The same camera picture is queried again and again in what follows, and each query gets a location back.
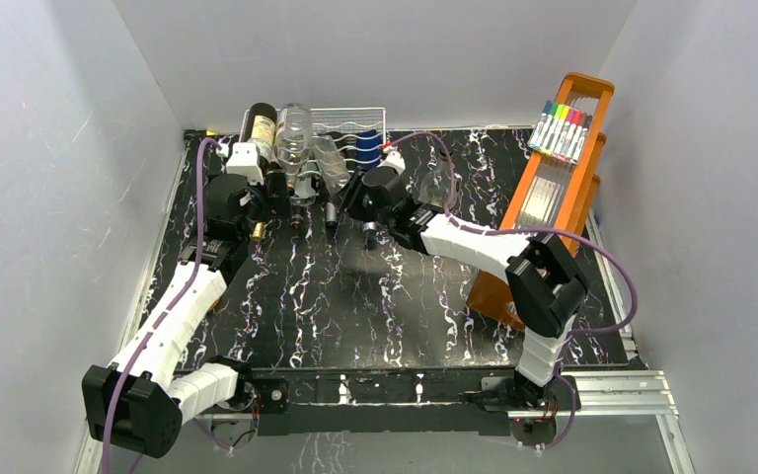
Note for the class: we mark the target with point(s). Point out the brown lower rack bottle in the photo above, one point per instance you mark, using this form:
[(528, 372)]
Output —
[(331, 215)]

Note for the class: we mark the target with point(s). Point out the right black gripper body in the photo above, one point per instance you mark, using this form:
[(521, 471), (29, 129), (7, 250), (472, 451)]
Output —
[(355, 200)]

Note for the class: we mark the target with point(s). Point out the clear ribbed glass bottle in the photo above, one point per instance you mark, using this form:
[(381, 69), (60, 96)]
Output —
[(331, 164)]

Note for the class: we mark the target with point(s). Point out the pack of coloured markers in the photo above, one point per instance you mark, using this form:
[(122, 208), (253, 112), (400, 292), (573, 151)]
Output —
[(561, 132)]

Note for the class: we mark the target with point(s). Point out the clear labelled glass bottle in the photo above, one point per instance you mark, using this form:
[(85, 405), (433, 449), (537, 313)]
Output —
[(439, 185)]

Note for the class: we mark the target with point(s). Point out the blue square glass bottle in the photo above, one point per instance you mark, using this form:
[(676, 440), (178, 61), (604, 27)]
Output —
[(368, 155)]

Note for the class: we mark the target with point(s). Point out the white wire wine rack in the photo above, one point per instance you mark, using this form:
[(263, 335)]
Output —
[(342, 125)]

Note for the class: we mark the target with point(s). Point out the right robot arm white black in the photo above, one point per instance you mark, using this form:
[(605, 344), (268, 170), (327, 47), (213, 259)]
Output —
[(546, 284)]

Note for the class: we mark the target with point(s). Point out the dark wine bottle gold cap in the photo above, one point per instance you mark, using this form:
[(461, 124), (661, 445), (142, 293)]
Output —
[(260, 130)]

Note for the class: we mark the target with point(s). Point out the orange wooden rack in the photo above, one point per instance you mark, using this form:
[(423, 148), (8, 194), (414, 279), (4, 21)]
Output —
[(551, 192)]

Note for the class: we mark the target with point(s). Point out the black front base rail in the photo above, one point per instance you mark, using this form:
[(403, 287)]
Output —
[(289, 401)]

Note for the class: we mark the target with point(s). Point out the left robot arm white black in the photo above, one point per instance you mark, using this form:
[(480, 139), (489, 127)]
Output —
[(137, 401)]

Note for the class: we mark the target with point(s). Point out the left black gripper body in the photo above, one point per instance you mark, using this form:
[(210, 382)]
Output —
[(276, 206)]

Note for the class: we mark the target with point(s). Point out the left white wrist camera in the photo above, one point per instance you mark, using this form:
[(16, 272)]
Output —
[(243, 159)]

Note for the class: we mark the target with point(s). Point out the aluminium frame rail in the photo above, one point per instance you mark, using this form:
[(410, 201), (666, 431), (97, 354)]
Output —
[(602, 393)]

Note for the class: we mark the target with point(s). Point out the clear round glass bottle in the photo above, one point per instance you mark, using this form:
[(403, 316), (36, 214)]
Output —
[(293, 137)]

